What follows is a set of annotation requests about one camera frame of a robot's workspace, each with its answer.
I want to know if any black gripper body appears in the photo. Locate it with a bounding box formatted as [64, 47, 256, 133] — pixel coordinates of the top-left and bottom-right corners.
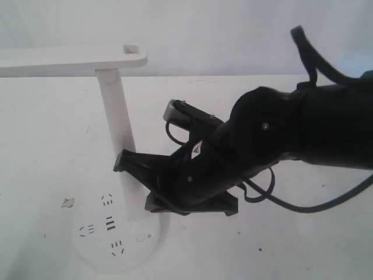
[154, 139, 256, 206]

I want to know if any white desk lamp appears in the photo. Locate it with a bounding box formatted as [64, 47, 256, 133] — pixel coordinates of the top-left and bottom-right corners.
[1, 44, 160, 273]

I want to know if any torn paper scrap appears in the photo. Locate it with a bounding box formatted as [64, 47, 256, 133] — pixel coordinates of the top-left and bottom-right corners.
[61, 198, 75, 208]

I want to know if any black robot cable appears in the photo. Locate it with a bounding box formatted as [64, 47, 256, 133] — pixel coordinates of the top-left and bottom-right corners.
[165, 119, 373, 215]

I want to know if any black strap loop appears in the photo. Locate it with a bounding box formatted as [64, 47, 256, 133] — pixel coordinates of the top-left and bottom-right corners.
[290, 25, 362, 88]

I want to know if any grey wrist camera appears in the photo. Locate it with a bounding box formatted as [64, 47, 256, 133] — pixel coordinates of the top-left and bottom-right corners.
[163, 99, 224, 139]

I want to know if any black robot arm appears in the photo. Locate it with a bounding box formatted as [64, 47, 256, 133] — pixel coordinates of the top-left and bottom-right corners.
[114, 71, 372, 216]

